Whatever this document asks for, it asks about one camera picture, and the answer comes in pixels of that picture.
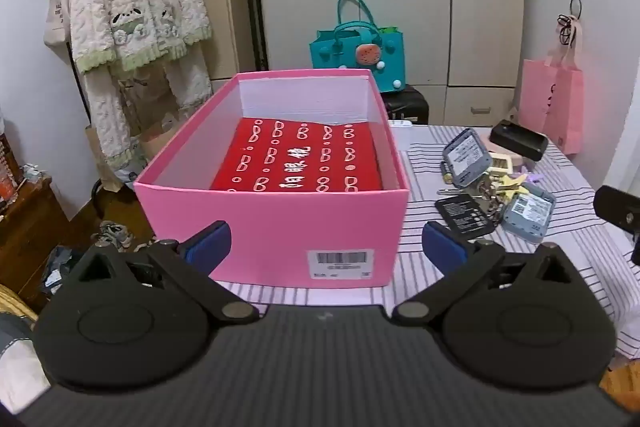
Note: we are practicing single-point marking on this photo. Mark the dark cloth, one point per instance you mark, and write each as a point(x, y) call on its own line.
point(57, 269)

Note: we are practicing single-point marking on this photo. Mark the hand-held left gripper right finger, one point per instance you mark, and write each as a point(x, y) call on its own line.
point(442, 247)

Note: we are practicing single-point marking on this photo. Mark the pile of small clutter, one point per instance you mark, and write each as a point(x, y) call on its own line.
point(12, 177)

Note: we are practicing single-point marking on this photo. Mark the black battery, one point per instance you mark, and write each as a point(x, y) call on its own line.
point(460, 214)

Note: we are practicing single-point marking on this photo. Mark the black clothes rack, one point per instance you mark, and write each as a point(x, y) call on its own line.
point(96, 197)

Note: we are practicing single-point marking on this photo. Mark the large grey rectangular case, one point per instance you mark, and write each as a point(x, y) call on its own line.
point(467, 157)

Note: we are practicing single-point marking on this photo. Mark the cream hair claw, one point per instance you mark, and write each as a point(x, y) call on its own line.
point(502, 162)

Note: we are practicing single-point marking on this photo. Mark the pink shopping bag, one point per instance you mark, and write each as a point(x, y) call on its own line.
point(565, 107)

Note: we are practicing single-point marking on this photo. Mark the yellow star hair clip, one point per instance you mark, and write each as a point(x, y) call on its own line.
point(512, 182)

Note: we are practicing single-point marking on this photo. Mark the black charger cradle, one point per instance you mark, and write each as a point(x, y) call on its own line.
point(520, 142)

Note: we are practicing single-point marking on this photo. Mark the brown paper bag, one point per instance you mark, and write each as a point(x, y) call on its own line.
point(150, 142)

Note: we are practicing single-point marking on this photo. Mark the small grey labelled device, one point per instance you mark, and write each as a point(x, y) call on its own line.
point(527, 212)

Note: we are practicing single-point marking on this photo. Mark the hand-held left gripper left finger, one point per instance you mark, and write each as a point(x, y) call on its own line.
point(210, 244)

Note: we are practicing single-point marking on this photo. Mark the pink cardboard box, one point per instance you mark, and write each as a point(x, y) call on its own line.
point(260, 227)

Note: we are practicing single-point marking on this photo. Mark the small cylindrical battery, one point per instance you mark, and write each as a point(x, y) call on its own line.
point(445, 172)

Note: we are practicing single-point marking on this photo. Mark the purple star hair clip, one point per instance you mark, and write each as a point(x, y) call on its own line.
point(532, 177)

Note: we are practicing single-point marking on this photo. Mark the teal felt handbag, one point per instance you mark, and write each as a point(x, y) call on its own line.
point(340, 52)

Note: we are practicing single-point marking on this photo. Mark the silver key bunch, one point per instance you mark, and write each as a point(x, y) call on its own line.
point(492, 199)

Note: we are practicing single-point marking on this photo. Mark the striped tablecloth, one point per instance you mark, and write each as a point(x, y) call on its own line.
point(575, 267)

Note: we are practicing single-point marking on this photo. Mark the wooden nightstand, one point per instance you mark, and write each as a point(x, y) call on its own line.
point(30, 232)

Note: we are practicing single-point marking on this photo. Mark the grey white sneaker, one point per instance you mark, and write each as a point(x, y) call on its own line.
point(112, 233)

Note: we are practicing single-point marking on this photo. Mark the black suitcase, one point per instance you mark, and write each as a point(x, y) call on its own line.
point(407, 107)

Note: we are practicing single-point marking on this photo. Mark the cream tote bag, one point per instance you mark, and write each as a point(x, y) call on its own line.
point(55, 22)

